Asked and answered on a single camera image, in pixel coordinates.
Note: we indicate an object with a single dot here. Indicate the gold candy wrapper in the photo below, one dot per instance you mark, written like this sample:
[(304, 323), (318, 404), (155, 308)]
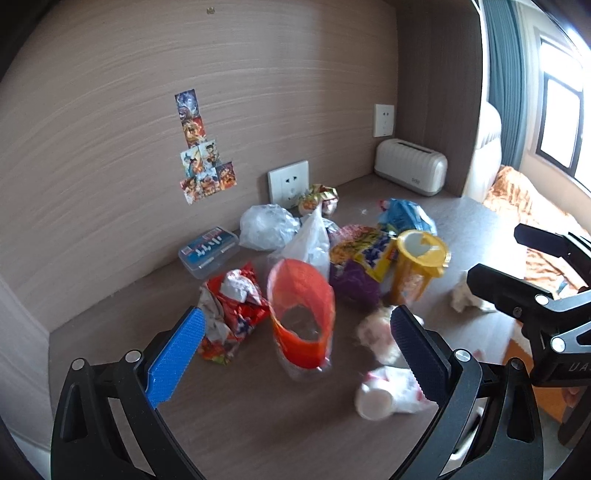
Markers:
[(318, 195)]

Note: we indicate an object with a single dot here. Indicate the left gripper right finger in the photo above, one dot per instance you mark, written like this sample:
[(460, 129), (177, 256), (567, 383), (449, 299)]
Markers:
[(508, 444)]

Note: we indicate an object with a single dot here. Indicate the dark framed window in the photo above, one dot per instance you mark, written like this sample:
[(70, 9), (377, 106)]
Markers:
[(564, 127)]

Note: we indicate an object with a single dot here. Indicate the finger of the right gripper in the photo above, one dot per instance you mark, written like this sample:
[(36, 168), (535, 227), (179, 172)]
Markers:
[(510, 295), (569, 247)]

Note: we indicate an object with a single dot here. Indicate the clear blue label box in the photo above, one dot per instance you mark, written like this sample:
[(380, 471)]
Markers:
[(204, 255)]

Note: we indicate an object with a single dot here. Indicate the orange clear plastic cup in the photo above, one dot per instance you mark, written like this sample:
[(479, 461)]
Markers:
[(302, 312)]

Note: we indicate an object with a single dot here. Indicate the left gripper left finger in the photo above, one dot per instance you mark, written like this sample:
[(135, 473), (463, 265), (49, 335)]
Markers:
[(86, 442)]

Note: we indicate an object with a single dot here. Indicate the clear crumpled plastic bag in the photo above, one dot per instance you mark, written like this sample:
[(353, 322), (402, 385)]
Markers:
[(267, 227)]

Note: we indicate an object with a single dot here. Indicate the pink white crumpled wrapper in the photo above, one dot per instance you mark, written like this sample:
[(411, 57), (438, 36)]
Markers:
[(374, 333)]

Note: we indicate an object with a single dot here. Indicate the teal curtain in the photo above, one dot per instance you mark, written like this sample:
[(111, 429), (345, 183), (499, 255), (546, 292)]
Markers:
[(507, 77)]

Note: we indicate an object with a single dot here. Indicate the white wall socket lower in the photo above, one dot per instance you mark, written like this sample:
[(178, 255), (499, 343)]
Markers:
[(288, 183)]

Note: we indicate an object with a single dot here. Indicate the cartoon stickers on wall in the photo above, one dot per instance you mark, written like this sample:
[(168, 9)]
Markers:
[(205, 173)]

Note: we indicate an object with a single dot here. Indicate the yellow lidded cup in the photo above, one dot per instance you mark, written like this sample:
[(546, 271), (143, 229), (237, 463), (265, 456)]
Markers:
[(422, 257)]

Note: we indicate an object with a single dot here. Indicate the white tissue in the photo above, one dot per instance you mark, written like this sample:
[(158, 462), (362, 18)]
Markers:
[(463, 298)]

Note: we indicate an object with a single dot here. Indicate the white paper cup wrapper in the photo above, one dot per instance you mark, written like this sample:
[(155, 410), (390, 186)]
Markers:
[(390, 390)]

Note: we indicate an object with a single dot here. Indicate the purple yellow snack bag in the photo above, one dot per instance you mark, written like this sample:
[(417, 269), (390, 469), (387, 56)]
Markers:
[(361, 257)]

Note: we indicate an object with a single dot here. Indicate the blue snack bag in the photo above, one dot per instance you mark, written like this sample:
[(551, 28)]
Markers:
[(400, 215)]

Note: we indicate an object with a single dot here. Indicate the red white snack wrapper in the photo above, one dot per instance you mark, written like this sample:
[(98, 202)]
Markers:
[(233, 305)]

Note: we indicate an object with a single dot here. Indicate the white plastic bag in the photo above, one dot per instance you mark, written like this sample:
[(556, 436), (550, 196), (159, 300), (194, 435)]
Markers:
[(310, 245)]

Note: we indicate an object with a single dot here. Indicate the white wall socket upper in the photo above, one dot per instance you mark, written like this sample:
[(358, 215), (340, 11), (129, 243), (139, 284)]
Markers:
[(383, 120)]

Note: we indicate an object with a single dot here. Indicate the white wall socket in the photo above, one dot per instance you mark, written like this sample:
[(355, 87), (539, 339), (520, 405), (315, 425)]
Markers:
[(288, 183), (383, 120)]

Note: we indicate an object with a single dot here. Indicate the cream padded headboard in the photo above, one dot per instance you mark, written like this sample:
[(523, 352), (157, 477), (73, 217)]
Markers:
[(487, 156)]

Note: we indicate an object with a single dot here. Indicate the orange bed cover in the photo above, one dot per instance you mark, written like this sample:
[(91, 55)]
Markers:
[(516, 201)]

